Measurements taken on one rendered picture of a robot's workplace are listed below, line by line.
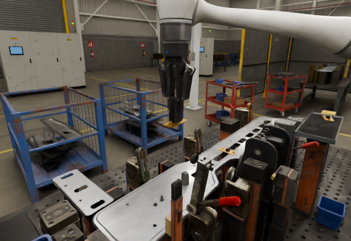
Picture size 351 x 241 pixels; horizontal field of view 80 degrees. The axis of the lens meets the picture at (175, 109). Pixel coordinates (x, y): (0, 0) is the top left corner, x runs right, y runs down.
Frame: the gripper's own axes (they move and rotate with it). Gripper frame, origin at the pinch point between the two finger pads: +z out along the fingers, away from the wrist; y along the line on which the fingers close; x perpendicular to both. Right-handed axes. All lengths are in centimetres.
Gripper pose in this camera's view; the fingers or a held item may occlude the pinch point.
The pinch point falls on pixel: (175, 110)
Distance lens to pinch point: 65.5
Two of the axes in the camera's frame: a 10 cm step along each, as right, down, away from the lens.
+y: -7.7, -1.9, 6.1
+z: 0.0, 9.6, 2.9
